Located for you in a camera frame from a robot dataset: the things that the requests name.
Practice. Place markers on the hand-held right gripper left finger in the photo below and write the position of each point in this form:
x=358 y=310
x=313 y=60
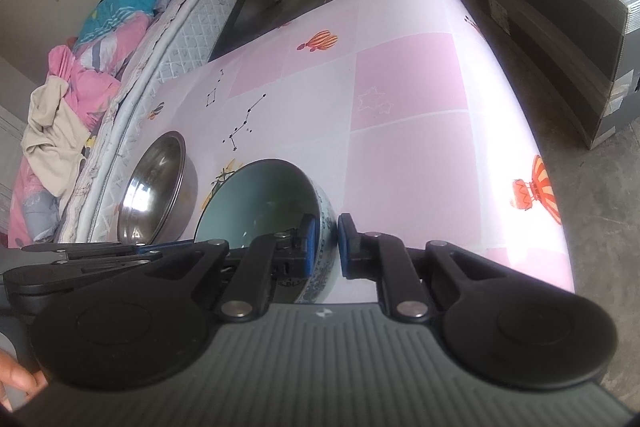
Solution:
x=309 y=252

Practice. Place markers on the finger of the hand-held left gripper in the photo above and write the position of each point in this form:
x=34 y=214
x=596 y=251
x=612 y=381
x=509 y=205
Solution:
x=60 y=274
x=100 y=248

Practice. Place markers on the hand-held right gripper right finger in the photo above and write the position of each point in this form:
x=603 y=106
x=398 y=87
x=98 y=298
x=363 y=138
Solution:
x=344 y=249

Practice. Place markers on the blue and white ceramic bowl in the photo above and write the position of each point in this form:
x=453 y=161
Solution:
x=260 y=202

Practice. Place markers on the stainless steel bowl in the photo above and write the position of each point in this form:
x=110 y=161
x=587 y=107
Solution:
x=155 y=182

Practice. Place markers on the person's left hand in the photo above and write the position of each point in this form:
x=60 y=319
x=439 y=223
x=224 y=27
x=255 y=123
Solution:
x=15 y=379

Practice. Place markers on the beige cloth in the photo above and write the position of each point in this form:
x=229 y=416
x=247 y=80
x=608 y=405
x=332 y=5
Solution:
x=55 y=127

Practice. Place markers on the pink printed tablecloth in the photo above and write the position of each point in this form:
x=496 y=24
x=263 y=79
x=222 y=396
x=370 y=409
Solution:
x=400 y=132

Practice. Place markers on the pink and blue printed quilt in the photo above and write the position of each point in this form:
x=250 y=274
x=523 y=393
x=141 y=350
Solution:
x=95 y=77

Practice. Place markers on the white quilted mattress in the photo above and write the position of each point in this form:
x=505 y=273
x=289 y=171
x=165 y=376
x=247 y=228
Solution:
x=200 y=32

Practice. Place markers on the large grey box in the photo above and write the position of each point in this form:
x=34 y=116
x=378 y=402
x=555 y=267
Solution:
x=575 y=32

